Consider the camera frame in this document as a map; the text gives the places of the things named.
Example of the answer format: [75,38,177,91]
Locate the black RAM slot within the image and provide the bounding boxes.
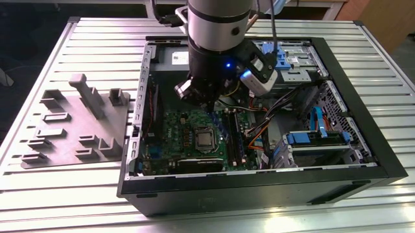
[229,113,242,166]

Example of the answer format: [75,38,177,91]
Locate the grey power supply unit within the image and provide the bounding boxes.
[151,46,218,111]

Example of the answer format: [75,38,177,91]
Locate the blue plastic drive latch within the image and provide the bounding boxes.
[262,42,281,56]
[275,54,291,71]

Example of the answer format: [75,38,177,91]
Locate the metal CPU socket cover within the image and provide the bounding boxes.
[193,125,218,153]

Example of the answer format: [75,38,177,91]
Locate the green motherboard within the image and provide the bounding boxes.
[139,109,261,175]

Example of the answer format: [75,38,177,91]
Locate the metal drive cage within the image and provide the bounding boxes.
[251,40,329,98]

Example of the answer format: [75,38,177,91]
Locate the silver CPU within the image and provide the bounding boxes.
[197,132,215,146]

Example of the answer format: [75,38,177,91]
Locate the black graphics card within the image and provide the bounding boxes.
[175,157,226,173]

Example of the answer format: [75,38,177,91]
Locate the grey parts rack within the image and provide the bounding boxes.
[20,74,136,168]

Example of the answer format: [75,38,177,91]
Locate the hard disk in blue carrier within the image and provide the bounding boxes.
[285,131,353,152]

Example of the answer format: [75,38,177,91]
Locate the black open PC case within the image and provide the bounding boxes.
[116,35,409,218]

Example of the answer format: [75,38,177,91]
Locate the wooden cabinet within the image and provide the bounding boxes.
[334,0,415,53]

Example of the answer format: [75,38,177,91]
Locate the yellow wire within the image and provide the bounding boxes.
[218,81,243,99]

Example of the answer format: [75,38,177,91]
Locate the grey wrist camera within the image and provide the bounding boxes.
[239,52,281,95]

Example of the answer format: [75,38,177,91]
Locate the black cable with plug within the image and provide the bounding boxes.
[151,0,179,28]

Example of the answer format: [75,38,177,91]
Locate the black cable bundle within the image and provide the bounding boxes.
[265,82,322,122]

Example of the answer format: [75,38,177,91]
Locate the black camera cable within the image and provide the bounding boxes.
[270,0,281,53]

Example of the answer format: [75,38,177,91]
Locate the orange and yellow wires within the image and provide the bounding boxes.
[247,121,271,152]

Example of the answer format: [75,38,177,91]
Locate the blue flat data wire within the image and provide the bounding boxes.
[310,106,329,139]

